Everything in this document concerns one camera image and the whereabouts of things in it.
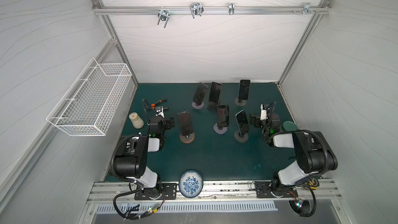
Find black phone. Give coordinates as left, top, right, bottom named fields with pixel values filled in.
left=209, top=82, right=222, bottom=103
left=235, top=110, right=249, bottom=137
left=238, top=79, right=251, bottom=100
left=217, top=104, right=229, bottom=129
left=192, top=83, right=208, bottom=105
left=177, top=111, right=194, bottom=136

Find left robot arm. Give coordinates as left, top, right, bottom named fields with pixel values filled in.
left=110, top=116, right=175, bottom=198

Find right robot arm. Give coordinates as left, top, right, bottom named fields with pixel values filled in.
left=249, top=102, right=338, bottom=198

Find wooden base phone stand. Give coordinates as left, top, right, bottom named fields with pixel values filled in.
left=179, top=132, right=195, bottom=144

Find grey stand back right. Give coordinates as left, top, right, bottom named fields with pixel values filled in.
left=235, top=97, right=247, bottom=106

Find grey stand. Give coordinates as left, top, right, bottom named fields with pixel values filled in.
left=235, top=97, right=247, bottom=106
left=234, top=130, right=249, bottom=143

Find grey stand front right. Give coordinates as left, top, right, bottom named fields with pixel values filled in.
left=234, top=130, right=249, bottom=143

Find purple stand back left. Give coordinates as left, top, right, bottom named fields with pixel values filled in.
left=191, top=102, right=204, bottom=110

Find purple phone stand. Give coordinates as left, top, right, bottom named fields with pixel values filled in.
left=213, top=123, right=228, bottom=135

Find black stand back centre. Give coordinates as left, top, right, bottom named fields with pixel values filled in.
left=207, top=102, right=219, bottom=112

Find beige plastic cup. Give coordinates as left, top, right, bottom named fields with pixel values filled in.
left=129, top=112, right=144, bottom=129

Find green lidded jar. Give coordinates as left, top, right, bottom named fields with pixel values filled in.
left=281, top=121, right=298, bottom=132

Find blue white patterned plate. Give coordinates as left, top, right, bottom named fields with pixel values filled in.
left=178, top=170, right=204, bottom=199

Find yellow black tape measure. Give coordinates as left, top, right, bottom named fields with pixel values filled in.
left=306, top=177, right=320, bottom=190

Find white vent grille strip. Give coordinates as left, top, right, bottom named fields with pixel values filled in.
left=95, top=200, right=278, bottom=214

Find metal clamp left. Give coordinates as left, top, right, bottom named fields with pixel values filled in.
left=157, top=9, right=170, bottom=28

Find metal clamp small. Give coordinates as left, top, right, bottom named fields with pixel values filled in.
left=229, top=3, right=235, bottom=16

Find aluminium crossbar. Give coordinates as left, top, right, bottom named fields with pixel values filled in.
left=93, top=5, right=332, bottom=16

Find metal clamp centre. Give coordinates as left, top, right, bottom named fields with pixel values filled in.
left=189, top=2, right=204, bottom=18

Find orange handled pliers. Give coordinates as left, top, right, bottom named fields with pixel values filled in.
left=151, top=99, right=169, bottom=113

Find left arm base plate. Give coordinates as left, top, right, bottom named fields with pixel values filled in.
left=134, top=183, right=177, bottom=201

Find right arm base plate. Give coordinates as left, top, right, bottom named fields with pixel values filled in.
left=254, top=181, right=299, bottom=199

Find white wire basket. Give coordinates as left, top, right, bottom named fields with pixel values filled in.
left=46, top=58, right=132, bottom=136

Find left base cable bundle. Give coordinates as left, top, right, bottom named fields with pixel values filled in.
left=112, top=188, right=167, bottom=220

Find right base cable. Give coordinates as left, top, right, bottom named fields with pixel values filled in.
left=288, top=185, right=317, bottom=218

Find metal bracket right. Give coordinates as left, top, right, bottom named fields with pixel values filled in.
left=292, top=3, right=320, bottom=16

